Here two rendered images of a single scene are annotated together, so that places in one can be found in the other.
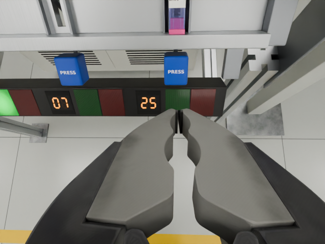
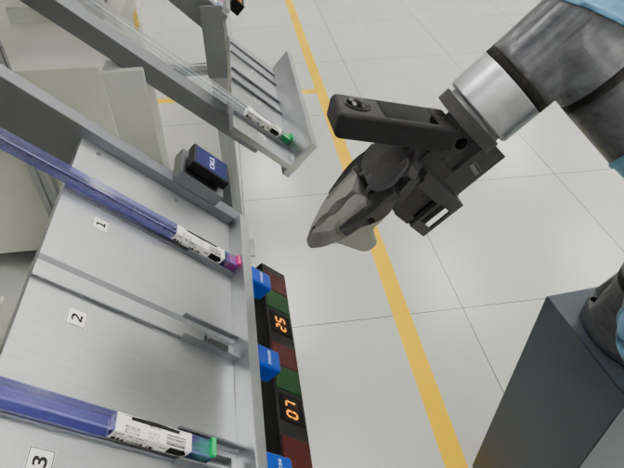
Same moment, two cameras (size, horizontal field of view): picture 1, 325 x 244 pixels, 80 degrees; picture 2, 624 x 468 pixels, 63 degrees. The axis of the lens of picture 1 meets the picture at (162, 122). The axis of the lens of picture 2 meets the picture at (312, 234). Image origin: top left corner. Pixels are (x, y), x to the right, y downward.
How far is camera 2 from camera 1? 0.48 m
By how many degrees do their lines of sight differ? 54
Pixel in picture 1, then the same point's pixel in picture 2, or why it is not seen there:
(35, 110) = (304, 446)
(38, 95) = (286, 430)
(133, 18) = (222, 292)
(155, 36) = (244, 270)
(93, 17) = (221, 319)
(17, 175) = not seen: outside the picture
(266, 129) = not seen: hidden behind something
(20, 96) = (291, 453)
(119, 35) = (243, 293)
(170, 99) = (275, 304)
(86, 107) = (292, 383)
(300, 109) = not seen: hidden behind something
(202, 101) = (274, 282)
